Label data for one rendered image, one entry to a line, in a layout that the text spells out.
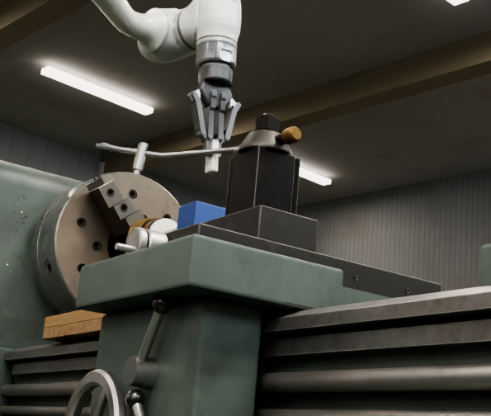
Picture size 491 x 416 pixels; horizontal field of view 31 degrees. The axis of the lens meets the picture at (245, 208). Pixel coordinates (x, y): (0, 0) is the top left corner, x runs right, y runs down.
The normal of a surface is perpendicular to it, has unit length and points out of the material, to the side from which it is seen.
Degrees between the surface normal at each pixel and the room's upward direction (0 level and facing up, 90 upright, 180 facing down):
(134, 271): 90
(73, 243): 90
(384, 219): 90
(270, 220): 90
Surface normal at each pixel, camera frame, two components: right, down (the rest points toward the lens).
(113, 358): -0.82, -0.22
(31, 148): 0.68, -0.14
